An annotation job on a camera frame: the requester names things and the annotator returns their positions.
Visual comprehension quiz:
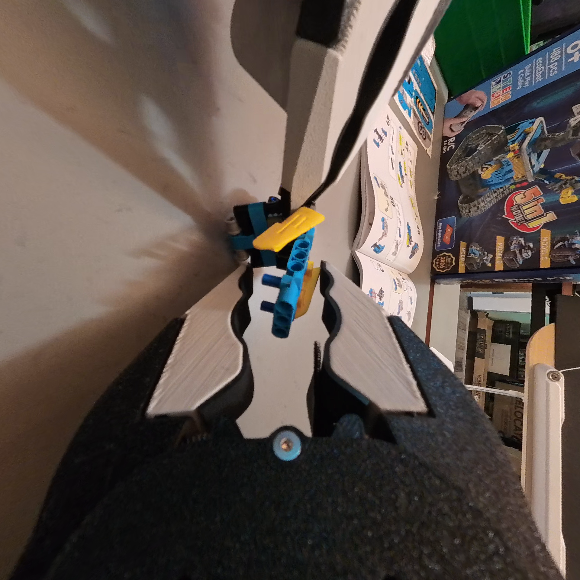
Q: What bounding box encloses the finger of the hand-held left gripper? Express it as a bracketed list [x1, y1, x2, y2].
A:
[317, 0, 454, 205]
[281, 0, 414, 207]

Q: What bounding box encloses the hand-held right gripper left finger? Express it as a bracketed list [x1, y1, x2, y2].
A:
[147, 268, 254, 418]

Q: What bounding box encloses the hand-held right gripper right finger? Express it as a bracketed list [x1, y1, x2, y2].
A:
[319, 263, 432, 417]

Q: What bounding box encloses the blue yellow brick assembly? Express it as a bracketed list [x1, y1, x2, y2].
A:
[252, 209, 325, 339]

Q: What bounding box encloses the blue beam with black pins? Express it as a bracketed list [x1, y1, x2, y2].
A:
[227, 195, 292, 265]

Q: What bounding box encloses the grey desk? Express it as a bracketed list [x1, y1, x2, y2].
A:
[0, 0, 463, 508]

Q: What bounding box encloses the blue sticker sheet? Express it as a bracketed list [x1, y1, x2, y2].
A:
[392, 55, 438, 155]

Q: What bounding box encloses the green box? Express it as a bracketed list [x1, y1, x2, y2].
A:
[433, 0, 532, 96]

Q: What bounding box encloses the open instruction booklet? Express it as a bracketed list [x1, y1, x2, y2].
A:
[352, 109, 428, 329]

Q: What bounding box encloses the dark blue toy box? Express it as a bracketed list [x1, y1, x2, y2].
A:
[433, 27, 580, 283]

